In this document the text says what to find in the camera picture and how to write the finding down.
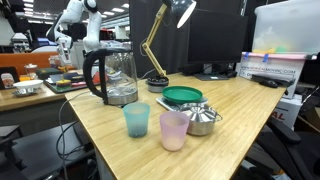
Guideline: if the translucent blue plastic cup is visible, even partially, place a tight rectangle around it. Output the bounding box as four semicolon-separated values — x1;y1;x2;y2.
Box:
122;102;151;139

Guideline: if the green plastic plate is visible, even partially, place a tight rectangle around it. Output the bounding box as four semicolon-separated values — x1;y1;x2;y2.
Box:
161;85;204;104

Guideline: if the translucent pink plastic cup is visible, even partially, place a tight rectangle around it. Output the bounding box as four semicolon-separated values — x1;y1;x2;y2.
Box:
159;110;190;152

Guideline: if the steel pot with lid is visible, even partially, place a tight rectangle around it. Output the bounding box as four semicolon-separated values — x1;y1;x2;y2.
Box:
179;102;223;137

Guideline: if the black computer monitor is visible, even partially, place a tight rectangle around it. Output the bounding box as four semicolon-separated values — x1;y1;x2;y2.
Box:
186;9;249;82

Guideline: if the black tray with items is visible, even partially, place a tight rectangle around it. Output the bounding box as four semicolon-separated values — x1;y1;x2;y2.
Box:
43;71;101;94

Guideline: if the black computer mouse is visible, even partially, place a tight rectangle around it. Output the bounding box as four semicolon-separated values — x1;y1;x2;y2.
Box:
259;79;279;89

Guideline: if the white printed cardboard box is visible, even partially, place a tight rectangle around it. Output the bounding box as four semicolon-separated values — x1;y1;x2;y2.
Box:
238;51;308;99

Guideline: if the white box with red letters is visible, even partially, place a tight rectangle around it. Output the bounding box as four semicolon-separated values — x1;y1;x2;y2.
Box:
271;94;303;131

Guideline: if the glass jar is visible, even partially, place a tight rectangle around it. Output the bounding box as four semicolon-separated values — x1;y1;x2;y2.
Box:
23;63;38;79

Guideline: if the white bowl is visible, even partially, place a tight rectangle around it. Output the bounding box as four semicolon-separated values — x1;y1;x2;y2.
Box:
13;79;44;91

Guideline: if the black low platform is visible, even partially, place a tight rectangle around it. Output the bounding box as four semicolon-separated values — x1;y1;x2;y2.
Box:
0;123;96;180

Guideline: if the small steel tray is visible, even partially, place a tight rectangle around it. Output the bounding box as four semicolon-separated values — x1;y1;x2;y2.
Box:
12;87;39;98

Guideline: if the clear plastic storage bin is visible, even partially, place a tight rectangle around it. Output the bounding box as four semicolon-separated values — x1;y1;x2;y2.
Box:
251;0;320;56

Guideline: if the orange partition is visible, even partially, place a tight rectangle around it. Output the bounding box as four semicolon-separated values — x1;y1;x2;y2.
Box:
0;51;61;76

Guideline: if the black office chair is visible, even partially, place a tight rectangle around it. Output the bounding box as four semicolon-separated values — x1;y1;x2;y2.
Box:
246;116;320;180

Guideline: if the glass kettle with black handle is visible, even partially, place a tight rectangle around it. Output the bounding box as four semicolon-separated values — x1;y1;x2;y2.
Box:
82;48;139;107

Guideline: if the grey kettle power cable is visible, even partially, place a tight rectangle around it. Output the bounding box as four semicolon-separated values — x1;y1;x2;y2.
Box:
54;91;98;180

